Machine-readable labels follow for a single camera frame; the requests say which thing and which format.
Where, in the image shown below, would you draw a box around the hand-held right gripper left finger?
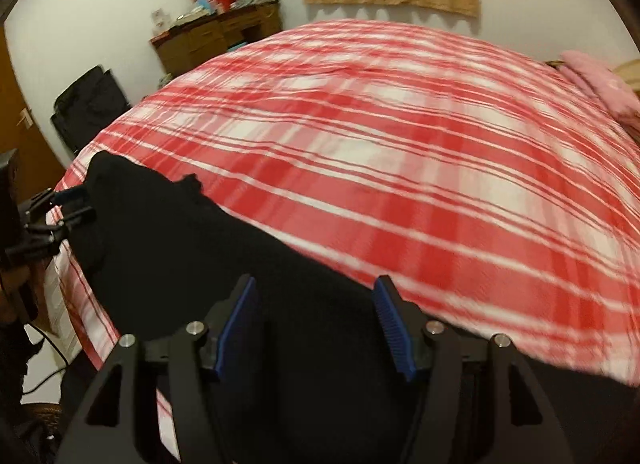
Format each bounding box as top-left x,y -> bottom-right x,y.
54,274 -> 263,464

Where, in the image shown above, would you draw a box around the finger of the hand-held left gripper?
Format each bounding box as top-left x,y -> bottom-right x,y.
20,186 -> 91,219
7,208 -> 97,261

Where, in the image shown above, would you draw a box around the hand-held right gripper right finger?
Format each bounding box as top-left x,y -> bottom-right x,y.
374,275 -> 576,464

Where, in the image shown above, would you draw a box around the black pants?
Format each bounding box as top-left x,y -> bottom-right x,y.
70,150 -> 640,464

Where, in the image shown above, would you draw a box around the black folding chair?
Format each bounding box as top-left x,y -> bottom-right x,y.
50,65 -> 132,157

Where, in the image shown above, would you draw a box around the brown wooden door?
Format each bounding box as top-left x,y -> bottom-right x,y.
0,26 -> 66,195

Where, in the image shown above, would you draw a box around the red plaid bed sheet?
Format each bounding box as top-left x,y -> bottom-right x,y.
45,18 -> 640,460

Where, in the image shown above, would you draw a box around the dark wooden desk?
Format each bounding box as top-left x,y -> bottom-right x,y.
150,0 -> 283,78

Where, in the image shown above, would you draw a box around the pink pillow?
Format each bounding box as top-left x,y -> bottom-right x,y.
557,50 -> 640,125

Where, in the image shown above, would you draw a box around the black cable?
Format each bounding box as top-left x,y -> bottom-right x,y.
25,321 -> 71,370

